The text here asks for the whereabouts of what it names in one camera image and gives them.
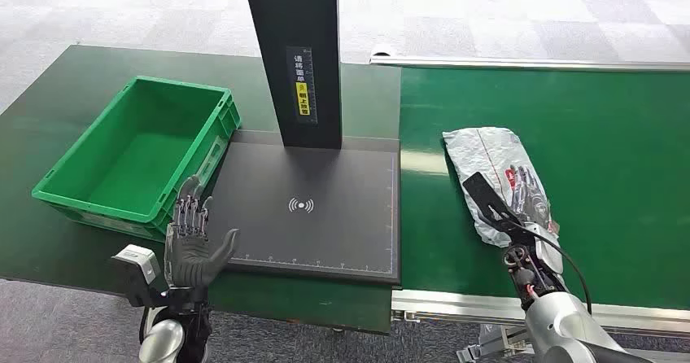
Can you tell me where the black weighing device column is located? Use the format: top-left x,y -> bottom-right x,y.
240,0 -> 344,151

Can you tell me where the grey plastic mailer package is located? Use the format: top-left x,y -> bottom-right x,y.
442,127 -> 561,249

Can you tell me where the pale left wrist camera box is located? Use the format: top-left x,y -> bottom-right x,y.
110,243 -> 166,308

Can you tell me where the black and yellow column label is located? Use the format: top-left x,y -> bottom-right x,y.
285,45 -> 319,125

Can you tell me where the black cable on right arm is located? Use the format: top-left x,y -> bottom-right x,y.
506,217 -> 593,317

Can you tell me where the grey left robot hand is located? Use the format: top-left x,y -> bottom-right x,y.
164,175 -> 240,291

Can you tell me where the black weighing device platform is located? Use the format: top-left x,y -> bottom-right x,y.
206,129 -> 402,286

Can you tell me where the green plastic basket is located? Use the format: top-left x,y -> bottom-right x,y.
31,76 -> 242,243

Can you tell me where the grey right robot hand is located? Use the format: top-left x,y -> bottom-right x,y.
509,164 -> 566,289

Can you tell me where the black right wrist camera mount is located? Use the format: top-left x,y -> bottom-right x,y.
461,171 -> 522,235

